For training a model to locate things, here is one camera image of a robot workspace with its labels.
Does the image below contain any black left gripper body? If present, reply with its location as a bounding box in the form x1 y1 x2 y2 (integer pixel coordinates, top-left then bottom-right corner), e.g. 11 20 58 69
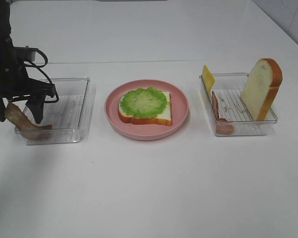
0 37 56 102

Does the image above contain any brown bacon strip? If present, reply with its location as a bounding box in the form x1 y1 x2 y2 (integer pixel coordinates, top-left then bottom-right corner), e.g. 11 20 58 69
4 103 53 140

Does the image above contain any green lettuce leaf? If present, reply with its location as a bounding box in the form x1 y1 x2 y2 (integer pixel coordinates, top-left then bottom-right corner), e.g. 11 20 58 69
119 87 169 119

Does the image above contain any bread slice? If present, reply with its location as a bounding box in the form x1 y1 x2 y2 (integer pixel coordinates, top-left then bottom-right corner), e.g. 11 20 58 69
118 91 172 126
240 59 283 120

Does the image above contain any yellow cheese slice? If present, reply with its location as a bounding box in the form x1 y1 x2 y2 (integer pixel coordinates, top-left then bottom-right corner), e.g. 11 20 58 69
202 65 216 95

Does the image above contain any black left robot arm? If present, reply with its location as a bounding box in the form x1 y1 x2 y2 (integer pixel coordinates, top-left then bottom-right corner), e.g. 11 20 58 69
0 0 59 123

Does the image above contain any left clear plastic tray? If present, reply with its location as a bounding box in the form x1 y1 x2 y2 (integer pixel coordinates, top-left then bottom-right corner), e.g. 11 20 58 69
14 77 94 145

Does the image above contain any clear plastic tray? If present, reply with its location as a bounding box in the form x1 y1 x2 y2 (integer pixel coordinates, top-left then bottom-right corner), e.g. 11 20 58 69
199 72 278 136
14 77 94 145

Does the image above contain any pink round plate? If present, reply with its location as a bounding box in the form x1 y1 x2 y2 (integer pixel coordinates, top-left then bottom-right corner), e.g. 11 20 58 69
105 79 189 140

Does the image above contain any right clear plastic tray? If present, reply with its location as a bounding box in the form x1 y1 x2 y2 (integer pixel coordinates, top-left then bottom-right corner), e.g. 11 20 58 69
199 72 278 136

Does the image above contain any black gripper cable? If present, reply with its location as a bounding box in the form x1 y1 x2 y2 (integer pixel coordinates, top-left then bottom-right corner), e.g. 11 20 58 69
22 48 60 103

